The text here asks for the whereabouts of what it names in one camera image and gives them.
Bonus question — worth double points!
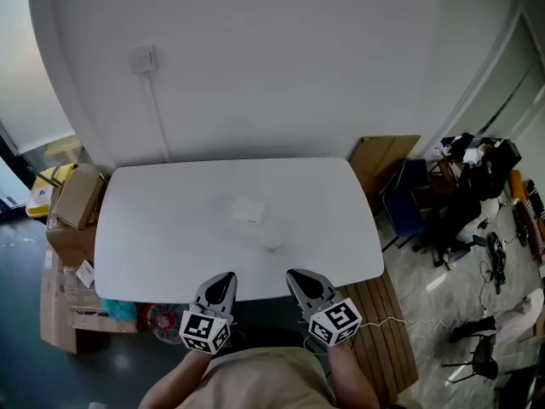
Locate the blue chair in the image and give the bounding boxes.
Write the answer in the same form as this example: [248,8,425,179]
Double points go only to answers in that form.
[381,158,431,253]

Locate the striped dark bag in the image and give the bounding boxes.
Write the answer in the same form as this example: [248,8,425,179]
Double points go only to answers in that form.
[517,179,545,263]

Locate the brown cardboard sheet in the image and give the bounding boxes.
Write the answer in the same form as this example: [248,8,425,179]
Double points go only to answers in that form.
[347,134,422,216]

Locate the person's beige shirt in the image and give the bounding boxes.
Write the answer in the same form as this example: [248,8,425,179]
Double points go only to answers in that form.
[169,346,337,409]

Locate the person's right forearm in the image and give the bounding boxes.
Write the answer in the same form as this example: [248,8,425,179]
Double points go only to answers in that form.
[327,343,382,409]

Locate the pale pink cloth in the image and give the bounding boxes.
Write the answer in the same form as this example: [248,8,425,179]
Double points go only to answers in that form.
[496,287,545,340]

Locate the white wall switch box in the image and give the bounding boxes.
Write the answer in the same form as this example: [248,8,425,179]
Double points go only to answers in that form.
[129,43,158,75]

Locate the small white box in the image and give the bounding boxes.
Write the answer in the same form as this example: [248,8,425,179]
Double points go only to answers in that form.
[232,197,267,226]
[75,259,95,290]

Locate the black chair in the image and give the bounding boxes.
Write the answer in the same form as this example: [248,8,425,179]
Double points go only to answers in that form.
[441,315,500,385]

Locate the orange box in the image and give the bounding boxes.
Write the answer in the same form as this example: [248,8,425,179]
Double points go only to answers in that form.
[508,169,529,199]

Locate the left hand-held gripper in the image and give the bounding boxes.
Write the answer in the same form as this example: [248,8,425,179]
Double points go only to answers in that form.
[178,271,238,355]

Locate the person's left forearm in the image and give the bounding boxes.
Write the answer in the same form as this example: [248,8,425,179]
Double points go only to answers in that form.
[138,349,214,409]

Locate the tilted brown cardboard box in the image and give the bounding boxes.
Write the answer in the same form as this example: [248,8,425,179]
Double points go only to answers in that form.
[51,163,107,232]

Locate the flat brown cardboard box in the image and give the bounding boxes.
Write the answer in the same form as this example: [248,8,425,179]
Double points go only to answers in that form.
[38,249,80,355]

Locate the white roller blind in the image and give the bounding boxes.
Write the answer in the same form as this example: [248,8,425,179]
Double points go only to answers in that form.
[0,0,77,155]

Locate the black cable bundle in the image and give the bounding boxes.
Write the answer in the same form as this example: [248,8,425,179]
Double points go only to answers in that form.
[479,230,510,296]

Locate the yellow bin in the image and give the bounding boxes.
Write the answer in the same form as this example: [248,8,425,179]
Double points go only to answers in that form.
[24,164,77,221]

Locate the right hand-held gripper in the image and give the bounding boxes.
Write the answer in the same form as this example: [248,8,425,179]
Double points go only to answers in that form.
[285,268,363,349]

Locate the large brown cardboard box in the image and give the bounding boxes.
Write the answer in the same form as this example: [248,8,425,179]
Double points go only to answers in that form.
[45,215,101,268]

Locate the white wall cable conduit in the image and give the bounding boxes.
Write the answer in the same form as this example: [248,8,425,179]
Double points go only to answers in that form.
[142,72,171,164]

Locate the teal mesh cloth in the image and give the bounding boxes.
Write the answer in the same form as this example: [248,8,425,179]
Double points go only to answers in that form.
[100,298,138,321]

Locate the white cable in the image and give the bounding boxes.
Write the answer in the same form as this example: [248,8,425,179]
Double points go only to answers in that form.
[359,316,465,331]

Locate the labelled cardboard box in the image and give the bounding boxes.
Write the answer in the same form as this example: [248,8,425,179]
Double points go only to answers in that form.
[63,262,141,334]

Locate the wooden slatted platform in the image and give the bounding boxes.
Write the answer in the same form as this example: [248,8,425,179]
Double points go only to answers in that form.
[336,270,421,406]

